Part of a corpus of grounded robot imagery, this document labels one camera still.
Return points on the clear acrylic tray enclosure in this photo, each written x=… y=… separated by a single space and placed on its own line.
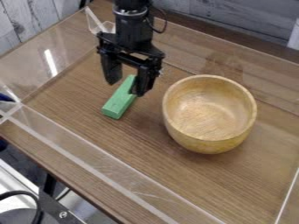
x=122 y=163

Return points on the black metal bracket with screw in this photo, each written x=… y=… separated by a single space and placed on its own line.
x=55 y=213

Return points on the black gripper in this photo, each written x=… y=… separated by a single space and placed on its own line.
x=129 y=46

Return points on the light wooden bowl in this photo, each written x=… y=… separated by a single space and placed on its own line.
x=209 y=113

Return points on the blue object at left edge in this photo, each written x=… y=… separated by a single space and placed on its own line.
x=6 y=98

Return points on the green rectangular block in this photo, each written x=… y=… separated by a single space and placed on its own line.
x=121 y=100

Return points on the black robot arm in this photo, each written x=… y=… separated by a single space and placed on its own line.
x=135 y=6

